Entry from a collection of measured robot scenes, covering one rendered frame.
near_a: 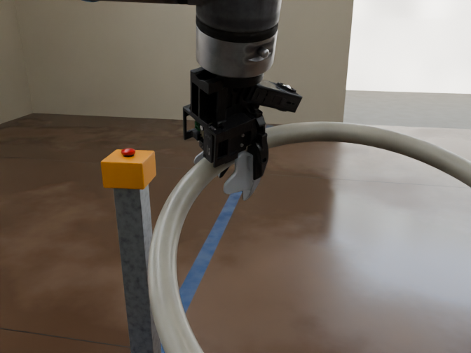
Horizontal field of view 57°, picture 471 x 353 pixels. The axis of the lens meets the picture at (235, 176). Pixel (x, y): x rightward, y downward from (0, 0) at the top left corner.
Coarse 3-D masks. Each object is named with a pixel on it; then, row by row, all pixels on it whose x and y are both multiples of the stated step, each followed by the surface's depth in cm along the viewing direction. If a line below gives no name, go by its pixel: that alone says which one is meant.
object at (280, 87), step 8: (264, 80) 58; (256, 88) 52; (264, 88) 53; (272, 88) 54; (280, 88) 57; (288, 88) 58; (248, 96) 52; (256, 96) 52; (264, 96) 54; (272, 96) 55; (280, 96) 56; (288, 96) 57; (296, 96) 58; (264, 104) 54; (272, 104) 56; (280, 104) 57; (288, 104) 58; (296, 104) 59
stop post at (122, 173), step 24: (120, 168) 118; (144, 168) 119; (120, 192) 122; (144, 192) 126; (120, 216) 125; (144, 216) 127; (120, 240) 128; (144, 240) 128; (144, 264) 130; (144, 288) 133; (144, 312) 136; (144, 336) 140
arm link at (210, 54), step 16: (208, 48) 46; (224, 48) 45; (240, 48) 45; (256, 48) 45; (272, 48) 47; (208, 64) 47; (224, 64) 46; (240, 64) 46; (256, 64) 46; (272, 64) 49
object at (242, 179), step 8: (240, 152) 57; (248, 152) 58; (240, 160) 57; (248, 160) 58; (240, 168) 58; (248, 168) 59; (232, 176) 58; (240, 176) 59; (248, 176) 60; (224, 184) 58; (232, 184) 58; (240, 184) 59; (248, 184) 60; (256, 184) 61; (224, 192) 58; (232, 192) 59; (248, 192) 62
